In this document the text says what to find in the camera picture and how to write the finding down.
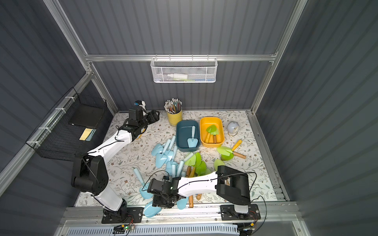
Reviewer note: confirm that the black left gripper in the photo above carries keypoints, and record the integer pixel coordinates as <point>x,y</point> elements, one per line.
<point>150,117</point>

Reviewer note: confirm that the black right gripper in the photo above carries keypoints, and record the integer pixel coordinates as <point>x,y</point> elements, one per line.
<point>159,199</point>

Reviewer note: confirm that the light blue shovel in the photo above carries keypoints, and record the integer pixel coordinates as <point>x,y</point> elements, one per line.
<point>161,157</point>
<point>192,141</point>
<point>181,204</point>
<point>144,186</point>

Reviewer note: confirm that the green shovel wooden handle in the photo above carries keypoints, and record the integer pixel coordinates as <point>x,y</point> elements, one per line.
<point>209,136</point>
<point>218,163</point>

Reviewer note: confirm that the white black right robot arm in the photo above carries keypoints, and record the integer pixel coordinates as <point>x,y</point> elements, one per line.
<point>228,183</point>

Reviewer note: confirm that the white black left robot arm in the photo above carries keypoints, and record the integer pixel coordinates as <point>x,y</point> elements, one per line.
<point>89,172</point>

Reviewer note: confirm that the teal storage box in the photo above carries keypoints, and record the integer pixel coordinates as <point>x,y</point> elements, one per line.
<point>183,133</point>

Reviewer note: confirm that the yellow storage box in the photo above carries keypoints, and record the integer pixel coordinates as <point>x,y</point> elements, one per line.
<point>204,124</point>

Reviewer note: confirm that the light blue shovel front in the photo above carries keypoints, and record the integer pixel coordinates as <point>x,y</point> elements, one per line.
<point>181,204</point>

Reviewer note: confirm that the yellow pencil cup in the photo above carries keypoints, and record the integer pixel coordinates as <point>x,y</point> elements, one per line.
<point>173,119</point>

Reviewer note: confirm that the bundle of colored pencils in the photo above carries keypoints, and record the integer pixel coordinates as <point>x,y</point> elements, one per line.
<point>173,106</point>

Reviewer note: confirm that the yellow sticky note pad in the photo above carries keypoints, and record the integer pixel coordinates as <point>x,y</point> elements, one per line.
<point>87,134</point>

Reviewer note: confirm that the black notebook in basket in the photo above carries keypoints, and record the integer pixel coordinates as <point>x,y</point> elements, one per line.
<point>86,116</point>

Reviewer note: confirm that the small green circuit board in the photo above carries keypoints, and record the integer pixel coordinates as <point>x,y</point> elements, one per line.
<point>123,229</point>

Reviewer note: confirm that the white bottle in mesh basket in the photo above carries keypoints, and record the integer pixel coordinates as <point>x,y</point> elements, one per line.
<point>178,76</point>

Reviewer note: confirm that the green shovel brown handle front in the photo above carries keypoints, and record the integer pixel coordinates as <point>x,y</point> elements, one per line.
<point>191,201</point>

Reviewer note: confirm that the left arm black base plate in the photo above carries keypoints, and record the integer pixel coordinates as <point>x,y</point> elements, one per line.
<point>124,215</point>

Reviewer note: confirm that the black wire wall basket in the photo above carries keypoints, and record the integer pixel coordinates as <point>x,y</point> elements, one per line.
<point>59,140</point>

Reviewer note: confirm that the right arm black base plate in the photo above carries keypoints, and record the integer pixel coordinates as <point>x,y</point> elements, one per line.
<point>237,212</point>

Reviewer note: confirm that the white mesh wall basket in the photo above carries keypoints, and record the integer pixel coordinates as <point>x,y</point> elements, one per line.
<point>199,71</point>

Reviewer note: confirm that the green shovel yellow handle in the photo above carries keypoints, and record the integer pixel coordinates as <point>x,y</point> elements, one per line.
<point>228,151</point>

